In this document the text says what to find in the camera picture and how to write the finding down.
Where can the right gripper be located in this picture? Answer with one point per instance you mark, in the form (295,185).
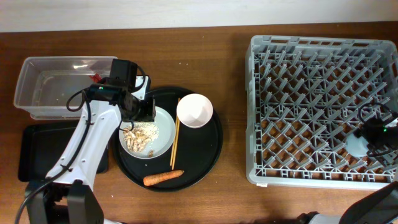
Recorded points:
(367,131)

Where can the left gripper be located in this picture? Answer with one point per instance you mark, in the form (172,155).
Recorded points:
(150,111)

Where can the rice and nut shell scraps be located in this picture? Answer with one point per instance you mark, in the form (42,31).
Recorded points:
(137,139)

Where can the light blue cup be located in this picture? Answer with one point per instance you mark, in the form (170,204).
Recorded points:
(356,144)

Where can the grey round plate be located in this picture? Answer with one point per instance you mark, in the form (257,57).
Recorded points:
(166,126)

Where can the red snack wrapper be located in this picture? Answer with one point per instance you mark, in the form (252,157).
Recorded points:
(96,78)

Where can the orange carrot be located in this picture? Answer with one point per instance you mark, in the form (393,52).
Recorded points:
(158,178)

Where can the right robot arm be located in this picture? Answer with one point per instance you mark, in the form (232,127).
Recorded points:
(378,207)

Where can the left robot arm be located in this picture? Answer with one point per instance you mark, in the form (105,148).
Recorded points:
(66,194)

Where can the grey plastic dishwasher rack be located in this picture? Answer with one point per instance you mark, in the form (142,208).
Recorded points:
(305,95)

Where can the clear plastic waste bin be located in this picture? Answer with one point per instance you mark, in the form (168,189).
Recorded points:
(46,83)

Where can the round black serving tray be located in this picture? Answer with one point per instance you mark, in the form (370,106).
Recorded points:
(197,152)

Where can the black rectangular tray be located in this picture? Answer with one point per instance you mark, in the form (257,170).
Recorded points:
(42,146)

